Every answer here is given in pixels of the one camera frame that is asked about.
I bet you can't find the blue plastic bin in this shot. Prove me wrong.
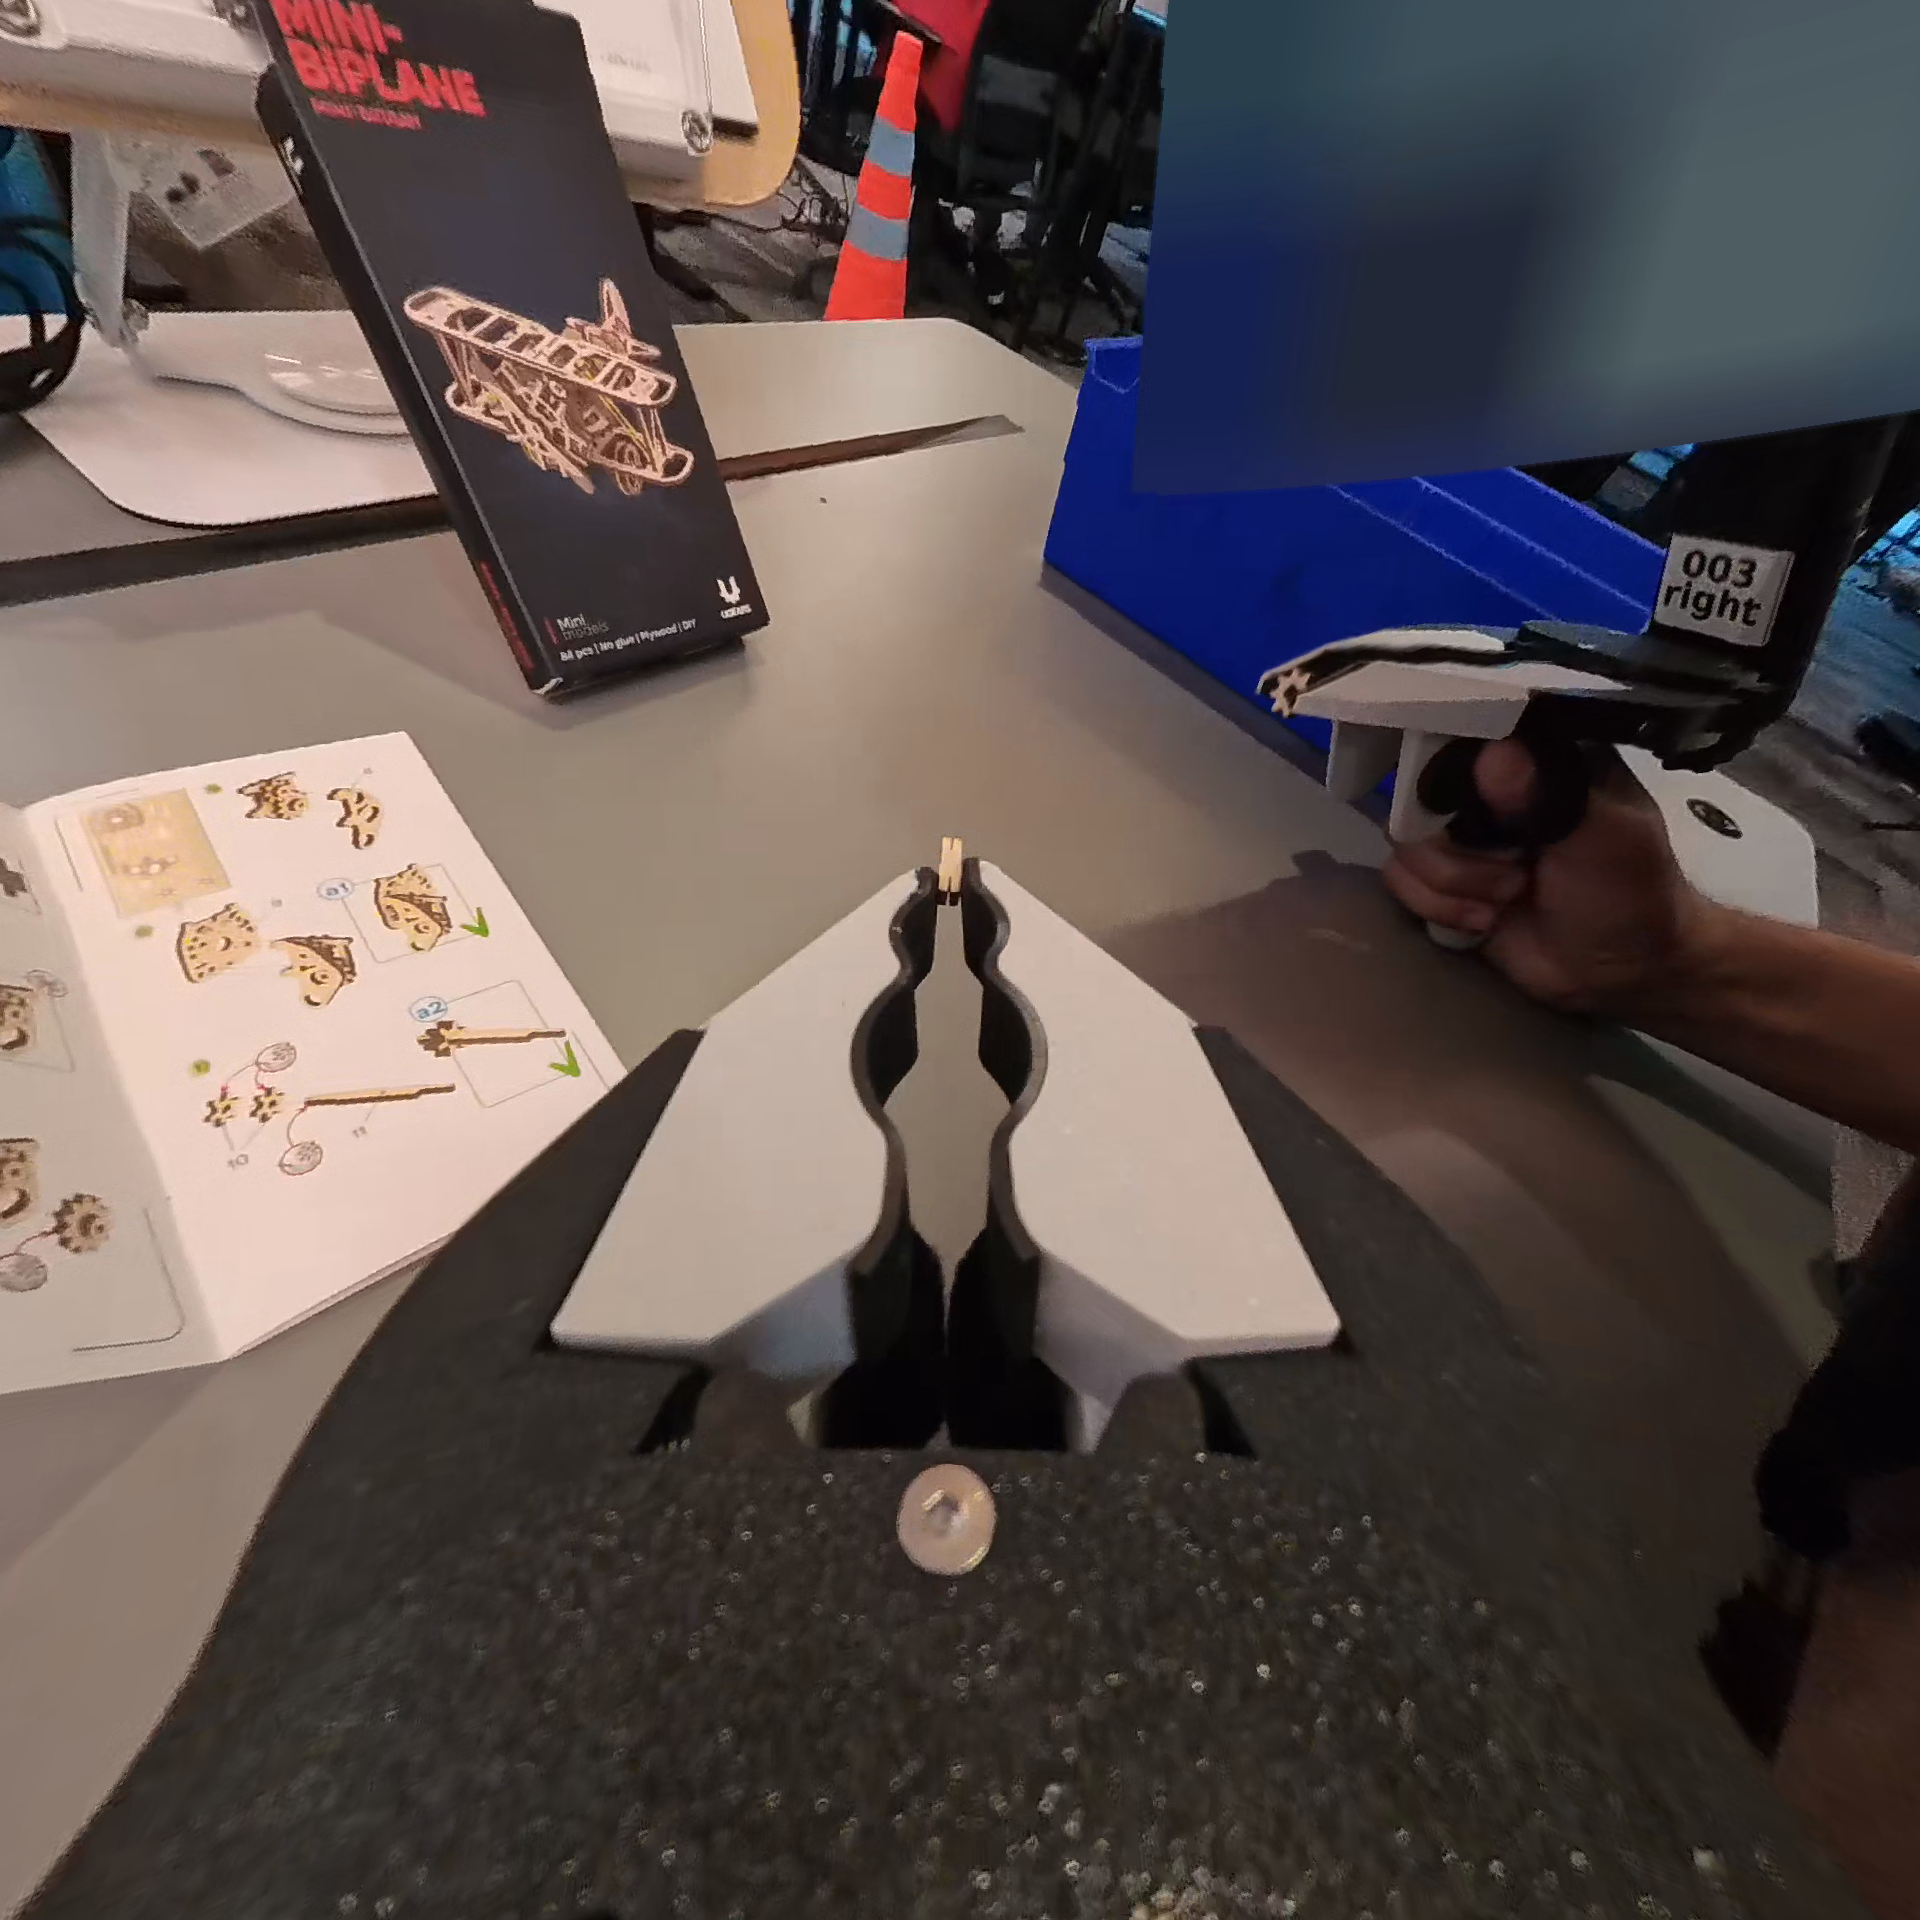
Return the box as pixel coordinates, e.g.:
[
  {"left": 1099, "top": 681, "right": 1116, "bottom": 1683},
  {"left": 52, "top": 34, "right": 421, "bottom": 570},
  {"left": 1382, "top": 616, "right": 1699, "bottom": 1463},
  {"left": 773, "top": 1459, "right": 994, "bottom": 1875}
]
[{"left": 1042, "top": 336, "right": 1672, "bottom": 752}]

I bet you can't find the orange traffic cone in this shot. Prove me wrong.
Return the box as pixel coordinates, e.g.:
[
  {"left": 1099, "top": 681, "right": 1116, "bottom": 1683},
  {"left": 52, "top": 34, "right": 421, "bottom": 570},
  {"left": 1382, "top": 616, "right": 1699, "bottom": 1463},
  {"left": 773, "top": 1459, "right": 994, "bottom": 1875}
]
[{"left": 823, "top": 31, "right": 926, "bottom": 324}]

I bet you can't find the black model kit box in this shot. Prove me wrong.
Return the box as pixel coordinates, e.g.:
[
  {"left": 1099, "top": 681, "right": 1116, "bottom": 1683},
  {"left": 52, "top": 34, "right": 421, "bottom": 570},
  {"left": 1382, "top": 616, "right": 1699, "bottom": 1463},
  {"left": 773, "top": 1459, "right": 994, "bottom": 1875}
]
[{"left": 251, "top": 0, "right": 770, "bottom": 703}]

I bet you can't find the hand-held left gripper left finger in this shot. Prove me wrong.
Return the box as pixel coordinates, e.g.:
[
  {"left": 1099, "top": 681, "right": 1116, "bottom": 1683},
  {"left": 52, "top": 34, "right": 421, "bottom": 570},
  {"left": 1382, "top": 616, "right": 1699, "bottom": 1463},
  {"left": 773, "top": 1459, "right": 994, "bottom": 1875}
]
[{"left": 551, "top": 866, "right": 942, "bottom": 1446}]

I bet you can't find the person's right forearm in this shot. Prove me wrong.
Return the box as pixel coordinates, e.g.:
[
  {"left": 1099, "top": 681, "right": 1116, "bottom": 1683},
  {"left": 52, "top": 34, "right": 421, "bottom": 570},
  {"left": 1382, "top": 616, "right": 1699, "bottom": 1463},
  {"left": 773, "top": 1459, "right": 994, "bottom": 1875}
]
[{"left": 1680, "top": 884, "right": 1920, "bottom": 1156}]

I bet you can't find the white stand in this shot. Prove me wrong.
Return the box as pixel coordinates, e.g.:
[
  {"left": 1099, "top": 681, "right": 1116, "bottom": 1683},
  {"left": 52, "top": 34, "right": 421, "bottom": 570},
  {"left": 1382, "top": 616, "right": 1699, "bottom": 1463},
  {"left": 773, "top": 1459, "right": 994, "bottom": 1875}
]
[{"left": 22, "top": 128, "right": 453, "bottom": 530}]

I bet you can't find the grey desk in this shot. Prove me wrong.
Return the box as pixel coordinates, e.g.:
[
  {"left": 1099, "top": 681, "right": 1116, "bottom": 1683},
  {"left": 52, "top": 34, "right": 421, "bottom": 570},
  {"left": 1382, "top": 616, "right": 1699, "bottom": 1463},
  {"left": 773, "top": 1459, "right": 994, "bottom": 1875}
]
[{"left": 0, "top": 319, "right": 1846, "bottom": 1920}]

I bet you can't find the person in brown shirt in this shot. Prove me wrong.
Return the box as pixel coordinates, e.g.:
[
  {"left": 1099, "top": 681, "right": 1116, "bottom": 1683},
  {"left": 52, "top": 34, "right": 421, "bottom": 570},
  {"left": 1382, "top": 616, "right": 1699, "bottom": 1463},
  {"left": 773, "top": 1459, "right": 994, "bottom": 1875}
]
[{"left": 1775, "top": 1559, "right": 1920, "bottom": 1920}]

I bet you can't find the person's right hand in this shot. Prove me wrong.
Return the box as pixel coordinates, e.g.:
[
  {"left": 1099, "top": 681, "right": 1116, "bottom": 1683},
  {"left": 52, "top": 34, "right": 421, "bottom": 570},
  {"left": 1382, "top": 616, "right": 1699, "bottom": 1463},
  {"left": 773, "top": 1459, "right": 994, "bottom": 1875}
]
[{"left": 1380, "top": 738, "right": 1719, "bottom": 1025}]

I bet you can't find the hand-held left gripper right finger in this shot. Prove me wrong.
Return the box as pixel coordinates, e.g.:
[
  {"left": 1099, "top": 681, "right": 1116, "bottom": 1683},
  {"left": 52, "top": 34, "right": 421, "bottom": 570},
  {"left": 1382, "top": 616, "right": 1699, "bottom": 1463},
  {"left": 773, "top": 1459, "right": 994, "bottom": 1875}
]
[{"left": 967, "top": 857, "right": 1340, "bottom": 1449}]

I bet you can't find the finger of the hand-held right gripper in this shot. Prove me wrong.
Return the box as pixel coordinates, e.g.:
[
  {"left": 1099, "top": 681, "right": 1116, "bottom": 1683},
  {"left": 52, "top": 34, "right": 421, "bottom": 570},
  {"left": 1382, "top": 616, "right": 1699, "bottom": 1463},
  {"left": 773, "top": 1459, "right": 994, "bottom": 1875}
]
[
  {"left": 1263, "top": 662, "right": 1550, "bottom": 740},
  {"left": 1293, "top": 625, "right": 1514, "bottom": 681}
]

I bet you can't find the white instruction leaflet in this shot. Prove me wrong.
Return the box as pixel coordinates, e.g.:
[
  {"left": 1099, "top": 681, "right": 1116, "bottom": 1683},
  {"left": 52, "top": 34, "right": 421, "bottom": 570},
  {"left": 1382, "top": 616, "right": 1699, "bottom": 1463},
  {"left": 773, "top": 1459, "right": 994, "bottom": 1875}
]
[{"left": 0, "top": 729, "right": 629, "bottom": 1396}]

